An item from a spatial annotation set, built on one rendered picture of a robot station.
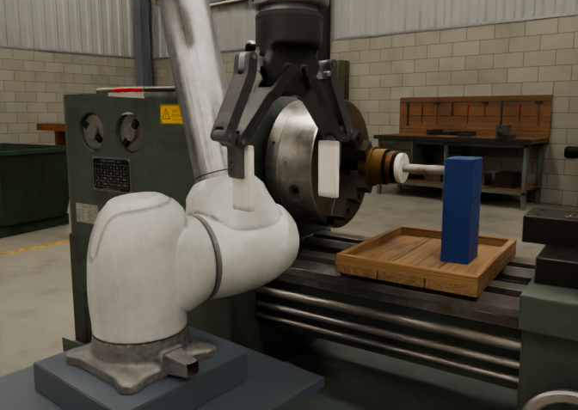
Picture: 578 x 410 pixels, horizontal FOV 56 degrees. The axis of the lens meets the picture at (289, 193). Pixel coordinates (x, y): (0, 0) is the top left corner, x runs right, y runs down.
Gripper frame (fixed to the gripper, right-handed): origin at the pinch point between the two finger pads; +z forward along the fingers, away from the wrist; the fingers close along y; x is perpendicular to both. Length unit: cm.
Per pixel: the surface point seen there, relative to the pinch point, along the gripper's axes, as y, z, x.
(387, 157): -58, 1, -28
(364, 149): -55, -1, -33
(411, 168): -61, 3, -24
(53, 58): -385, -117, -1086
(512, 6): -695, -150, -293
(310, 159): -43, 1, -38
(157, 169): -24, 5, -72
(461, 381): -76, 57, -17
